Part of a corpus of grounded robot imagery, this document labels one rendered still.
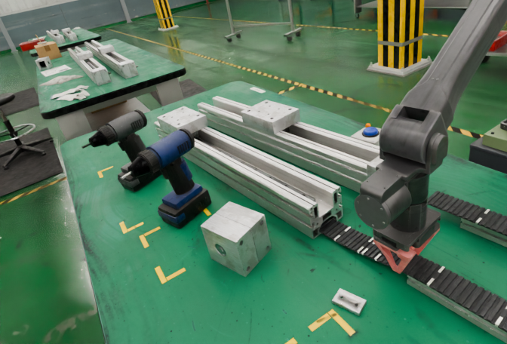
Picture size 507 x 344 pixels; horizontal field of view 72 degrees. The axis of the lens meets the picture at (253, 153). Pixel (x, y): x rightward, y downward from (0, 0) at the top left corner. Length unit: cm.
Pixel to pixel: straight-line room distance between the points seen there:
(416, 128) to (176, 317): 53
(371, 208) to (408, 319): 22
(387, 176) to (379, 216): 6
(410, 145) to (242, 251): 37
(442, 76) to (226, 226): 46
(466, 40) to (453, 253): 39
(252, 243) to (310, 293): 14
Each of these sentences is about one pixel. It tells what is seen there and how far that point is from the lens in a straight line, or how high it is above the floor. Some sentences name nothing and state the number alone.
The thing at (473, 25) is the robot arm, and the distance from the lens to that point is 65.
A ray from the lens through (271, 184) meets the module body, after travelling 82.
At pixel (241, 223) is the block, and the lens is 71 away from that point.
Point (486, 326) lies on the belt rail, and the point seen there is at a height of 79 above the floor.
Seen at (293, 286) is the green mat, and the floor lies 78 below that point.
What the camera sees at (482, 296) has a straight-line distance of 69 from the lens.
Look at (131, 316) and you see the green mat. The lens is 77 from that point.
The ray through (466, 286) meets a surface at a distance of 69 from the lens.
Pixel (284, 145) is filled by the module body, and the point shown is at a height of 84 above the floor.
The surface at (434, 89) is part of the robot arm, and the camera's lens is 57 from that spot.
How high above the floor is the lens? 133
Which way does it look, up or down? 29 degrees down
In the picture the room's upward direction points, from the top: 12 degrees counter-clockwise
